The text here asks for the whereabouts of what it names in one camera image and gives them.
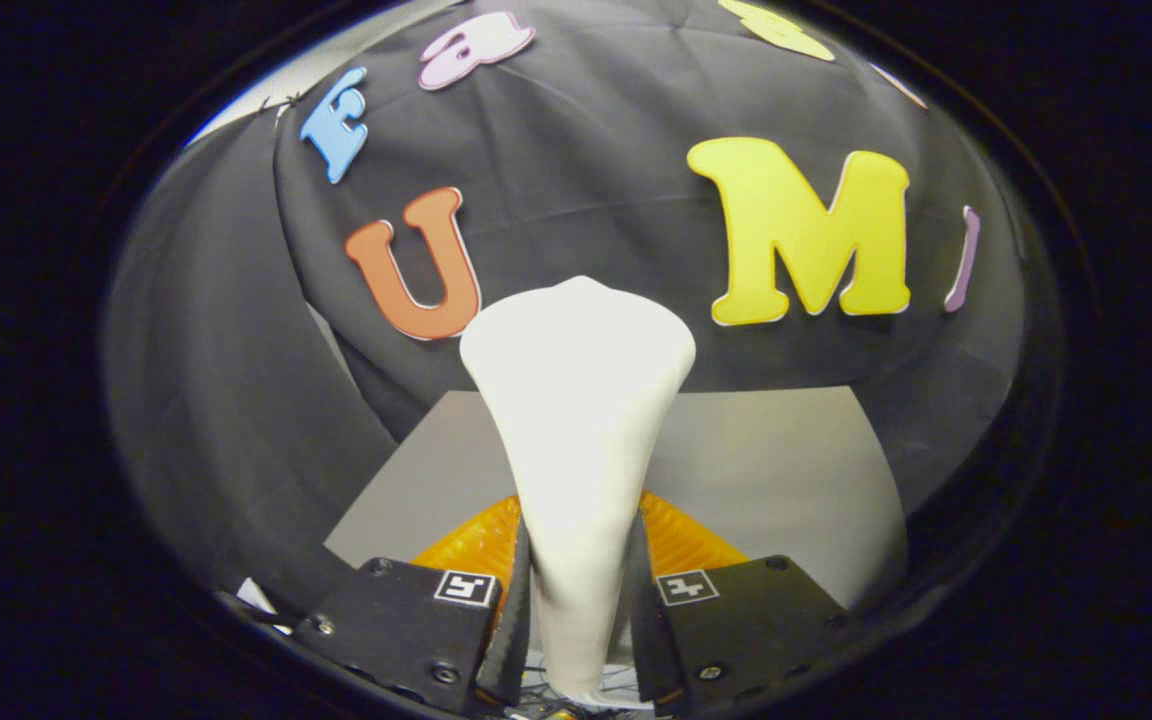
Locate black backdrop cloth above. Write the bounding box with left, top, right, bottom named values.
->
left=101, top=0, right=1027, bottom=611

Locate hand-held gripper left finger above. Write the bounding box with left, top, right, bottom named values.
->
left=291, top=495, right=534, bottom=719

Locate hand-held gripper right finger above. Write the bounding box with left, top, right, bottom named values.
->
left=626, top=490, right=852, bottom=719

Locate white garment steamer head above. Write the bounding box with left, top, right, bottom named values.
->
left=459, top=275, right=697, bottom=701

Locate grey cabinet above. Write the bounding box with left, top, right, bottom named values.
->
left=323, top=388, right=909, bottom=611

